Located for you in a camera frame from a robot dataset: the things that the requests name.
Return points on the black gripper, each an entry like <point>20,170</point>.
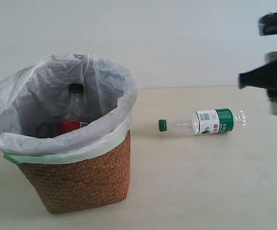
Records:
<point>264,77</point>

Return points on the green label plastic bottle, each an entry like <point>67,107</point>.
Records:
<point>201,122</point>

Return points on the red label plastic bottle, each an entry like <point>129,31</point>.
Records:
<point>76,115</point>

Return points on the woven wicker waste basket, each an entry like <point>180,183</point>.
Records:
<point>83,185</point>

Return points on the white plastic bin liner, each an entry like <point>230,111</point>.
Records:
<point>34,99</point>

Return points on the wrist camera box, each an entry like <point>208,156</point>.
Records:
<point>267,25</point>

